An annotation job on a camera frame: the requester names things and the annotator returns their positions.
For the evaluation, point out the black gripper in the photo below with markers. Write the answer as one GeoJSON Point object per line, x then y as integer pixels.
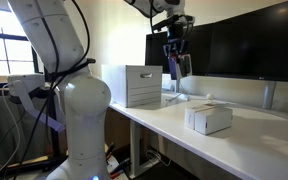
{"type": "Point", "coordinates": [176, 45]}

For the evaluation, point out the red-blue box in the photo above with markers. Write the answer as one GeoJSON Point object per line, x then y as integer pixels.
{"type": "Point", "coordinates": [177, 75]}

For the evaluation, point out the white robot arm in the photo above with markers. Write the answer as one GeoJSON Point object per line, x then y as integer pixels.
{"type": "Point", "coordinates": [86, 98]}

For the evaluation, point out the big white cardboard box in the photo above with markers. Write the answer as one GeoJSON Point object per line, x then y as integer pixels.
{"type": "Point", "coordinates": [133, 85]}

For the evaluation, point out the white small box far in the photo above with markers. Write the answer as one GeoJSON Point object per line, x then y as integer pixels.
{"type": "Point", "coordinates": [189, 118]}

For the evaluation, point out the white small box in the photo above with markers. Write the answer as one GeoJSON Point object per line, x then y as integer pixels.
{"type": "Point", "coordinates": [210, 120]}
{"type": "Point", "coordinates": [189, 118]}

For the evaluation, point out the white small box near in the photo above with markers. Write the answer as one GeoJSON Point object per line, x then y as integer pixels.
{"type": "Point", "coordinates": [210, 120]}

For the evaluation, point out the black monitor left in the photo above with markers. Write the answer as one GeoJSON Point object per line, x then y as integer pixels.
{"type": "Point", "coordinates": [199, 48]}

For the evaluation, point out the black monitor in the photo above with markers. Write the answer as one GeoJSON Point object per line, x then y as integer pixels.
{"type": "Point", "coordinates": [199, 48]}
{"type": "Point", "coordinates": [253, 45]}

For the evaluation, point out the black monitor right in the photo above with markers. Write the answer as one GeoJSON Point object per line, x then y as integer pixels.
{"type": "Point", "coordinates": [253, 45]}

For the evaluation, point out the monitor stand pole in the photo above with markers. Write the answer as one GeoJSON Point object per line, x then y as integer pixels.
{"type": "Point", "coordinates": [269, 90]}

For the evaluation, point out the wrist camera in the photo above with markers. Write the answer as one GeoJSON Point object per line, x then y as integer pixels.
{"type": "Point", "coordinates": [173, 20]}

